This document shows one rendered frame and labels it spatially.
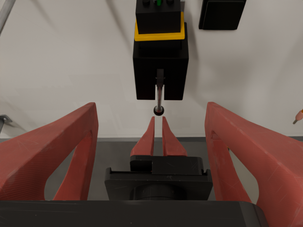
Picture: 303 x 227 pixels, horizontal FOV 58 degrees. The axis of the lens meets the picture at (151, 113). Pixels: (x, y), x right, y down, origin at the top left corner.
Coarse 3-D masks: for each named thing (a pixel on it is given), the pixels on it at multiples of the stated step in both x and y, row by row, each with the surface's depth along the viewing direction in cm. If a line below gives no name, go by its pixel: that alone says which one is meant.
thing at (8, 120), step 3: (0, 114) 46; (3, 114) 46; (0, 117) 46; (3, 117) 46; (6, 117) 46; (0, 120) 46; (3, 120) 47; (6, 120) 46; (9, 120) 47; (0, 123) 46; (3, 123) 47; (0, 126) 46; (0, 129) 46
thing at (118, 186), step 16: (112, 176) 25; (128, 176) 25; (144, 176) 25; (160, 176) 25; (176, 176) 25; (192, 176) 25; (208, 176) 25; (112, 192) 27; (128, 192) 27; (144, 192) 25; (160, 192) 25; (176, 192) 25; (192, 192) 27; (208, 192) 27
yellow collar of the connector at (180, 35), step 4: (136, 20) 20; (136, 24) 20; (136, 28) 20; (136, 32) 20; (180, 32) 19; (184, 32) 19; (136, 36) 20; (140, 36) 19; (144, 36) 19; (148, 36) 19; (152, 36) 19; (156, 36) 19; (160, 36) 19; (164, 36) 19; (168, 36) 19; (172, 36) 19; (176, 36) 19; (180, 36) 19; (184, 36) 19; (136, 40) 20; (140, 40) 20; (144, 40) 20; (148, 40) 20; (152, 40) 20; (156, 40) 20
